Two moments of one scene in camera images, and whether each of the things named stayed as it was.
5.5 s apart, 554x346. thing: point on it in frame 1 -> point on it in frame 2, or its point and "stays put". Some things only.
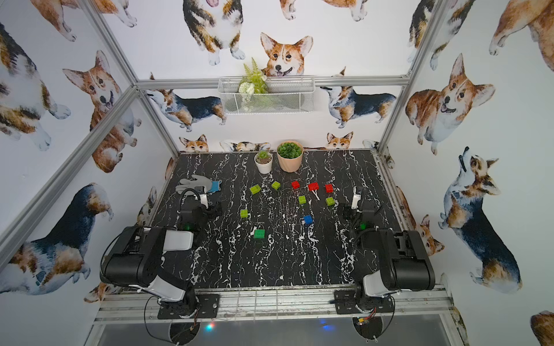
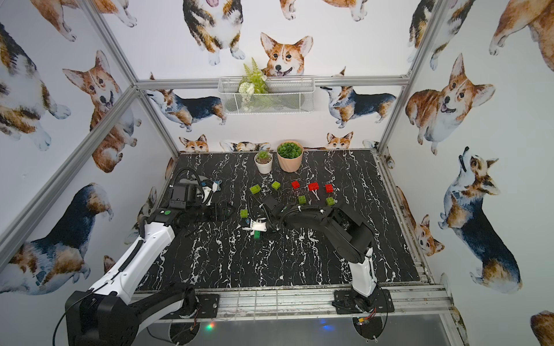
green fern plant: [254, 82] stays put
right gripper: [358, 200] -> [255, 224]
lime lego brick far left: [255, 189] stays put
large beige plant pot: [289, 153] stays put
